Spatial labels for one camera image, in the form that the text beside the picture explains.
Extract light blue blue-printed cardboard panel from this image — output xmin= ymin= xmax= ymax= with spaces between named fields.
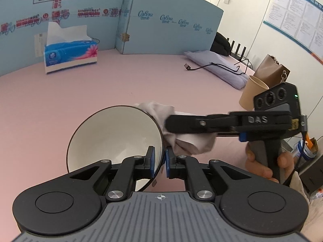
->
xmin=116 ymin=0 xmax=224 ymax=55

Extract person's right hand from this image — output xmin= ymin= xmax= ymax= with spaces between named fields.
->
xmin=245 ymin=146 xmax=296 ymax=183

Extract black bag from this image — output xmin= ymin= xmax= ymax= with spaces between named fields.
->
xmin=210 ymin=32 xmax=231 ymax=56

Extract blue floral tissue box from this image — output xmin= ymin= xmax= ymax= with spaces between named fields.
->
xmin=43 ymin=22 xmax=98 ymax=74

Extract pale wiping cloth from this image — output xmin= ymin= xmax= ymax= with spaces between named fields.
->
xmin=135 ymin=101 xmax=217 ymax=154

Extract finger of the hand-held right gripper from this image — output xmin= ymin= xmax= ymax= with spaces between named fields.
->
xmin=165 ymin=113 xmax=240 ymax=135

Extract wall poster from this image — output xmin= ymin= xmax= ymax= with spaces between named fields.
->
xmin=262 ymin=0 xmax=323 ymax=65

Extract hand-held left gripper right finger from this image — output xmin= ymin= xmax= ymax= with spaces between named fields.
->
xmin=165 ymin=147 xmax=253 ymax=202

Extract dark storage bin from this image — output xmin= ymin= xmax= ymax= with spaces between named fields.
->
xmin=300 ymin=154 xmax=323 ymax=194

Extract blue white container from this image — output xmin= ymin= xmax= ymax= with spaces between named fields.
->
xmin=294 ymin=141 xmax=307 ymax=160

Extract lilac pillow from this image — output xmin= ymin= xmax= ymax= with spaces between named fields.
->
xmin=183 ymin=50 xmax=249 ymax=89

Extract black router with antennas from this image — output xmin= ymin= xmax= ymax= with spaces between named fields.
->
xmin=226 ymin=38 xmax=249 ymax=61

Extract orange snack packet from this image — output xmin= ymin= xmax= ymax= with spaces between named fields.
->
xmin=304 ymin=137 xmax=319 ymax=154

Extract light blue red-printed cardboard panel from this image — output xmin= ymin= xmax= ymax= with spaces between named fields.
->
xmin=0 ymin=0 xmax=138 ymax=77

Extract black cable with plug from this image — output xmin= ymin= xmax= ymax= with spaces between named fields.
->
xmin=184 ymin=58 xmax=253 ymax=76

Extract brown paper cup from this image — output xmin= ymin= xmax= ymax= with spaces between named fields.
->
xmin=239 ymin=75 xmax=270 ymax=110

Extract brown handbag with chain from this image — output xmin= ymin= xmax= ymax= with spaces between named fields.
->
xmin=253 ymin=54 xmax=291 ymax=89

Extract white bowl with dark rim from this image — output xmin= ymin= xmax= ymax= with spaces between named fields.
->
xmin=66 ymin=105 xmax=166 ymax=192

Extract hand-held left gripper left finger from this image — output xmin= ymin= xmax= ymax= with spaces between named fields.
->
xmin=68 ymin=145 xmax=155 ymax=202

